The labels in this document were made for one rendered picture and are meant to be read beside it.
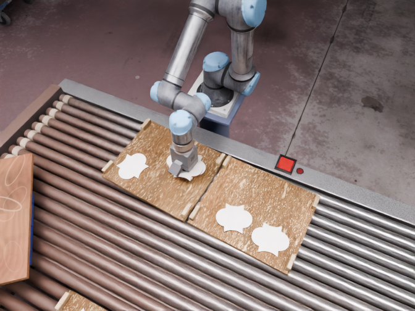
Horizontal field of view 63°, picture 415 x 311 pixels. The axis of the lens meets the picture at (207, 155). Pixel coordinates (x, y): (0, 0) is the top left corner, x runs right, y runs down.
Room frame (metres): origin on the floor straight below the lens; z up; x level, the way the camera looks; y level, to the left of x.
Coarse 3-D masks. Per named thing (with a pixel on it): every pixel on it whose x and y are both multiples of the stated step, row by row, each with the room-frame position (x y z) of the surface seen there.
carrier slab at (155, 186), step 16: (160, 128) 0.98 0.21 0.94; (128, 144) 0.90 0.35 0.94; (144, 144) 0.89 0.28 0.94; (160, 144) 0.89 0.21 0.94; (160, 160) 0.81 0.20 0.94; (208, 160) 0.80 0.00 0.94; (112, 176) 0.73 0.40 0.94; (144, 176) 0.73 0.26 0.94; (160, 176) 0.73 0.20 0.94; (208, 176) 0.72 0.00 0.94; (144, 192) 0.66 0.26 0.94; (160, 192) 0.65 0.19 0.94; (176, 192) 0.65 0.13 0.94; (192, 192) 0.65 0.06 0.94; (160, 208) 0.58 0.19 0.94; (176, 208) 0.58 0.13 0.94; (192, 208) 0.58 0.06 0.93
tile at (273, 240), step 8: (264, 224) 0.51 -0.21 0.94; (256, 232) 0.48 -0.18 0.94; (264, 232) 0.47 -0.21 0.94; (272, 232) 0.47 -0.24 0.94; (280, 232) 0.47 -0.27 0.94; (256, 240) 0.44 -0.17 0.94; (264, 240) 0.44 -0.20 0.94; (272, 240) 0.44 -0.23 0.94; (280, 240) 0.44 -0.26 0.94; (288, 240) 0.44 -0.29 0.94; (264, 248) 0.41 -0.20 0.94; (272, 248) 0.41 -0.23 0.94; (280, 248) 0.41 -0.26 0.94
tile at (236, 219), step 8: (232, 208) 0.57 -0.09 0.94; (240, 208) 0.57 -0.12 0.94; (216, 216) 0.54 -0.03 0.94; (224, 216) 0.54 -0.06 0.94; (232, 216) 0.54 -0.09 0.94; (240, 216) 0.54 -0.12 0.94; (248, 216) 0.54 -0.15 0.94; (224, 224) 0.51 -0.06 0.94; (232, 224) 0.51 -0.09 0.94; (240, 224) 0.51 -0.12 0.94; (248, 224) 0.51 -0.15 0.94; (224, 232) 0.48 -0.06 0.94; (240, 232) 0.48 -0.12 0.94
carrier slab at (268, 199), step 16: (224, 176) 0.72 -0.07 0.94; (240, 176) 0.72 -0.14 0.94; (256, 176) 0.72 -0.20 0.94; (272, 176) 0.72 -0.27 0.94; (208, 192) 0.65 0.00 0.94; (224, 192) 0.65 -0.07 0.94; (240, 192) 0.65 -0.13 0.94; (256, 192) 0.65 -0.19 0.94; (272, 192) 0.65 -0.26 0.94; (288, 192) 0.65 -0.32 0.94; (304, 192) 0.64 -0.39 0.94; (208, 208) 0.58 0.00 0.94; (224, 208) 0.58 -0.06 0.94; (256, 208) 0.58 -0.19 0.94; (272, 208) 0.58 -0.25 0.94; (288, 208) 0.57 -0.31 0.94; (304, 208) 0.57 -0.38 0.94; (192, 224) 0.51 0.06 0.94; (208, 224) 0.51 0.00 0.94; (256, 224) 0.51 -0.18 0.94; (272, 224) 0.51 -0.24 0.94; (288, 224) 0.51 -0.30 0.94; (304, 224) 0.51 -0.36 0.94; (224, 240) 0.45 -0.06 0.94; (240, 240) 0.45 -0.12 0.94; (256, 256) 0.39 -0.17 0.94; (272, 256) 0.39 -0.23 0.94; (288, 256) 0.39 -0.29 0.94; (288, 272) 0.33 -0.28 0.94
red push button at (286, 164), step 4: (280, 160) 0.80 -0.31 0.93; (284, 160) 0.80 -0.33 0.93; (288, 160) 0.80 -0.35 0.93; (292, 160) 0.80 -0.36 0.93; (280, 164) 0.78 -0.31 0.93; (284, 164) 0.78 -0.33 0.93; (288, 164) 0.78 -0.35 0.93; (292, 164) 0.78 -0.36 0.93; (284, 168) 0.76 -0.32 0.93; (288, 168) 0.76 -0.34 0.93
